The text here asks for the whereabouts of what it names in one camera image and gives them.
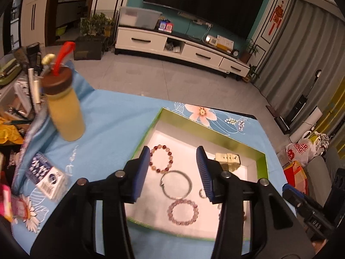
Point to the silver bangle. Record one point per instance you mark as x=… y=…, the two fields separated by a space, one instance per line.
x=176 y=185

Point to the upright vacuum cleaner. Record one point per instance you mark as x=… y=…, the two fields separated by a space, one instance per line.
x=285 y=123

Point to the grey curtain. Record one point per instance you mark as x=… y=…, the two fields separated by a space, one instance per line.
x=308 y=59

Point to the red gift bag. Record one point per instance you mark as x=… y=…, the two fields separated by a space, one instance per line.
x=296 y=176

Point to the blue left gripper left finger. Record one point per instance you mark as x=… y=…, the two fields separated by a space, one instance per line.
x=141 y=169

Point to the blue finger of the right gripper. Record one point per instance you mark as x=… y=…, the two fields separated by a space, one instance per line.
x=289 y=189

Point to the yellow bottle with brown lid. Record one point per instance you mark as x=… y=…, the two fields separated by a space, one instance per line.
x=63 y=104

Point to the white TV cabinet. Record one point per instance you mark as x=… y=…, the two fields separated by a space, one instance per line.
x=173 y=46

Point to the pink yogurt cup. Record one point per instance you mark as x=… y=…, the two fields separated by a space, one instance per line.
x=12 y=206

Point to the potted green plant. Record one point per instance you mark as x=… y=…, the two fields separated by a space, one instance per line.
x=95 y=37

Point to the white plastic shopping bag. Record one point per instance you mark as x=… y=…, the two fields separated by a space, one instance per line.
x=306 y=149

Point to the green cardboard box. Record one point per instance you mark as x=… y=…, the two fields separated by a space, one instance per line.
x=173 y=140

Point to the clear plastic storage bin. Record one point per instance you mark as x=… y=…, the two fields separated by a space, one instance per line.
x=138 y=17

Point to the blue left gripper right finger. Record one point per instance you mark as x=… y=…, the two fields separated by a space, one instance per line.
x=210 y=173

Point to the white wristwatch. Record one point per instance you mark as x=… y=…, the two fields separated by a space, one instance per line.
x=229 y=162

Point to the white tissue pack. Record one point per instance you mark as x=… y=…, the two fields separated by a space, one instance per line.
x=47 y=178

